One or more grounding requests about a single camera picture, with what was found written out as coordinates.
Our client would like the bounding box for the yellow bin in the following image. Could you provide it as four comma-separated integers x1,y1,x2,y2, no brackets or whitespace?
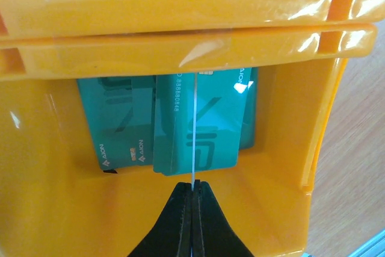
1,0,384,40
1,24,377,256

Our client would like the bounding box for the yellow bin near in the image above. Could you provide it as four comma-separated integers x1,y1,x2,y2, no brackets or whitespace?
1,24,377,256

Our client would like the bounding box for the teal green card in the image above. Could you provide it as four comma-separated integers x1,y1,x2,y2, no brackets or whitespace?
191,73,198,191

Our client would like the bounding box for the teal card stack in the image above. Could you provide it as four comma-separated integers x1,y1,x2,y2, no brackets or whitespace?
77,68,258,176

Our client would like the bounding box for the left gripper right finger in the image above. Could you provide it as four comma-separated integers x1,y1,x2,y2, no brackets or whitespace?
191,180,253,256

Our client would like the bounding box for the yellow bin middle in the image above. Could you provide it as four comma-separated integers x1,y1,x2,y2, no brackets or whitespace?
1,0,384,40

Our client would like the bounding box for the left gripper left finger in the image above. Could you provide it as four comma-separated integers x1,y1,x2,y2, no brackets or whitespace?
129,182,192,256

